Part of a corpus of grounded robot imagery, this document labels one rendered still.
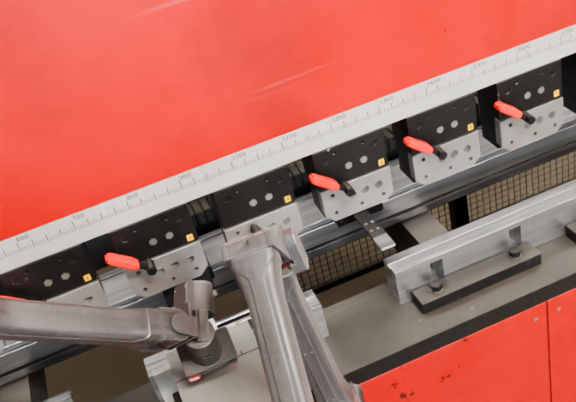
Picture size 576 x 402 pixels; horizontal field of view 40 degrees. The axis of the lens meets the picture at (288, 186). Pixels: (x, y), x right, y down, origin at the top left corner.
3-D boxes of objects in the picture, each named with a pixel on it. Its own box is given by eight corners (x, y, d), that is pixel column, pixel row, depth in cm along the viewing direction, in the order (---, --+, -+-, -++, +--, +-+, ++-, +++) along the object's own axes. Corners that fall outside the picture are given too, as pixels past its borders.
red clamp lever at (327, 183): (315, 177, 148) (357, 189, 153) (307, 167, 152) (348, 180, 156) (310, 185, 149) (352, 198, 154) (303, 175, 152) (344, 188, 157)
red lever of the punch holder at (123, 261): (108, 258, 141) (159, 268, 146) (105, 245, 145) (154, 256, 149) (104, 266, 142) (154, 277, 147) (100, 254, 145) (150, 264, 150)
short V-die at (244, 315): (177, 360, 167) (172, 350, 165) (173, 351, 169) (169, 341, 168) (265, 323, 170) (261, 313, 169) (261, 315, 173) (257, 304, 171)
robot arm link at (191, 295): (142, 347, 138) (172, 331, 133) (141, 285, 144) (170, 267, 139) (196, 357, 146) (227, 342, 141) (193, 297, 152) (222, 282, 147)
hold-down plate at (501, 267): (423, 315, 176) (422, 305, 174) (412, 300, 180) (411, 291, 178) (542, 263, 181) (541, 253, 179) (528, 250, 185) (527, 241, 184)
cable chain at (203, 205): (174, 236, 198) (170, 224, 196) (169, 224, 203) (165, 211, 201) (311, 183, 205) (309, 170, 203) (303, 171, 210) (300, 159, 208)
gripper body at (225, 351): (177, 349, 152) (170, 336, 145) (227, 328, 153) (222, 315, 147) (188, 380, 149) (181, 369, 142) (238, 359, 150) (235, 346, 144)
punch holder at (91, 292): (34, 343, 149) (-2, 276, 140) (31, 315, 156) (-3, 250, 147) (111, 311, 152) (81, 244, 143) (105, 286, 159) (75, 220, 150)
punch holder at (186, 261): (137, 302, 153) (108, 234, 144) (129, 276, 160) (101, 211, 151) (210, 272, 155) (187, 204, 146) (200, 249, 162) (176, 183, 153)
